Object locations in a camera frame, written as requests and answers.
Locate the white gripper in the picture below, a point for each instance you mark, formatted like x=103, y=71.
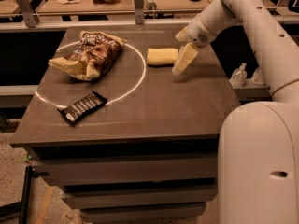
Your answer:
x=198, y=30

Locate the yellow sponge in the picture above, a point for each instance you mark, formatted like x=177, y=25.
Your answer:
x=161, y=56

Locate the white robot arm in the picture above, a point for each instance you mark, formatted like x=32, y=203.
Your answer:
x=258, y=154

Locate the brown chip bag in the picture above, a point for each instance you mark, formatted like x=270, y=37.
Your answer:
x=92, y=59

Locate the white power strip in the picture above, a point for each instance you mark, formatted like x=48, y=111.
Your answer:
x=150, y=4

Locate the grey drawer cabinet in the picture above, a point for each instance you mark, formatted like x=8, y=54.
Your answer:
x=151, y=151

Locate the black candy bar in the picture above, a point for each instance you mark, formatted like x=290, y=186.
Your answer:
x=83, y=107

